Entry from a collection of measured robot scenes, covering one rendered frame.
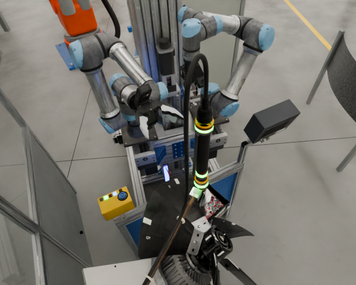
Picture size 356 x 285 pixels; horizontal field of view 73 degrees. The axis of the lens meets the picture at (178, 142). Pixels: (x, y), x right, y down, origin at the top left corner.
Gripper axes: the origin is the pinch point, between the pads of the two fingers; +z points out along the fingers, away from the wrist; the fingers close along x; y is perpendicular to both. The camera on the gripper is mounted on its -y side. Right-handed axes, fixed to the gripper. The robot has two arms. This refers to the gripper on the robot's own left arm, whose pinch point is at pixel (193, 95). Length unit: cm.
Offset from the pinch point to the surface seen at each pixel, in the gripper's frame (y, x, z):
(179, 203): -38, 28, 24
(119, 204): -18, 53, 36
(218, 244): -62, 24, 16
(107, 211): -19, 60, 36
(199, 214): -46, 22, 24
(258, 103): 97, -153, 143
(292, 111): -19, -54, 19
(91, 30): 339, 4, 102
